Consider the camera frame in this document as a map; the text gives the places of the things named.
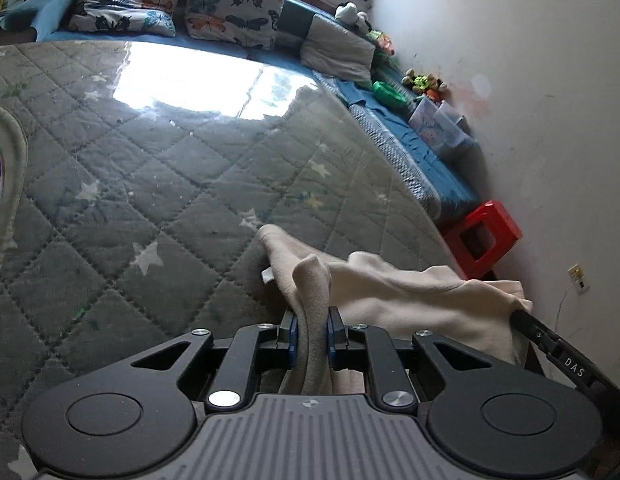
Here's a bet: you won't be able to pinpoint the wall socket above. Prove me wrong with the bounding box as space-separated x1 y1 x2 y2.
567 265 590 293

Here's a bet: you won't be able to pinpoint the cream sweater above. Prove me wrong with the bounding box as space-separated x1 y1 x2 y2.
259 224 533 396

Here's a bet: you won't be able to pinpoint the grey pillow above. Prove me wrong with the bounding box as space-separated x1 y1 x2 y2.
300 12 376 88

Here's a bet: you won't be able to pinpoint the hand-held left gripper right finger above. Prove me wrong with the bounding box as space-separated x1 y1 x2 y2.
326 307 496 413

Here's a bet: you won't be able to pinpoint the red plastic stool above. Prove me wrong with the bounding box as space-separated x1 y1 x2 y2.
442 200 523 281

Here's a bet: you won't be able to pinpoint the butterfly print pillow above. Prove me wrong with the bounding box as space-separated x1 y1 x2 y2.
67 0 186 38
185 0 290 51

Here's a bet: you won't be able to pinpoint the clear plastic box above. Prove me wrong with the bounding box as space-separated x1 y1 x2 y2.
407 96 473 156

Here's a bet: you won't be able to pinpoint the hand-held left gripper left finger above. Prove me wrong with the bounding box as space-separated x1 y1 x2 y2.
130 309 300 408

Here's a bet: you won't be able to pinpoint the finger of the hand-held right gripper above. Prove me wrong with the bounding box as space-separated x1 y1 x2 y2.
510 309 557 357

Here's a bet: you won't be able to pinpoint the green and orange toy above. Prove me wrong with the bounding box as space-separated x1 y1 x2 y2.
367 30 398 58

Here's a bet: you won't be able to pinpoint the white plush toy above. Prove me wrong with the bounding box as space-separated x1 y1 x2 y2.
335 2 373 33

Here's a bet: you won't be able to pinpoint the blue sofa blanket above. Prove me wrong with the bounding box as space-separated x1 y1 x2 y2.
335 77 481 221

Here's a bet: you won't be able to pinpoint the small plush toys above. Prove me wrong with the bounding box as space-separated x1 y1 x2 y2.
400 67 448 103

